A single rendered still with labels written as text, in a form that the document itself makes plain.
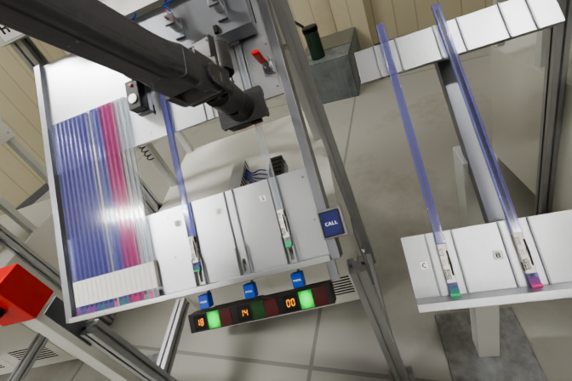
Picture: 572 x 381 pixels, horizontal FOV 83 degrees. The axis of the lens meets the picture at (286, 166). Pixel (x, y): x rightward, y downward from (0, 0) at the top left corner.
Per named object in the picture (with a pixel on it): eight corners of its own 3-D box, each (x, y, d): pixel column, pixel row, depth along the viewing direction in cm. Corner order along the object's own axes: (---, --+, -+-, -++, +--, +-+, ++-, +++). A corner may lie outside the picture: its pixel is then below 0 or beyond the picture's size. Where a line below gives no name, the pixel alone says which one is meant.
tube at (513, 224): (540, 285, 48) (542, 286, 47) (529, 286, 48) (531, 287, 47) (438, 6, 61) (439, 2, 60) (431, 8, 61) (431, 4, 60)
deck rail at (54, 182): (93, 314, 85) (72, 322, 79) (87, 315, 85) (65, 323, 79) (59, 72, 98) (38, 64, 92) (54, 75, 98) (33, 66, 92)
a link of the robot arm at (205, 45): (167, 100, 50) (211, 80, 47) (155, 35, 52) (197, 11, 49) (214, 116, 61) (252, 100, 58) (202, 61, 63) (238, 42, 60)
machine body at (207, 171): (378, 305, 129) (334, 193, 96) (222, 337, 143) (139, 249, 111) (351, 200, 183) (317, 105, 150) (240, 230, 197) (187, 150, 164)
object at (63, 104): (289, 99, 78) (283, 91, 73) (72, 176, 92) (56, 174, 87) (256, -16, 84) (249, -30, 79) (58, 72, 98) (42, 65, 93)
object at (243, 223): (331, 252, 69) (329, 253, 66) (84, 312, 83) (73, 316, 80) (307, 167, 72) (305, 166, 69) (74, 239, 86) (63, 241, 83)
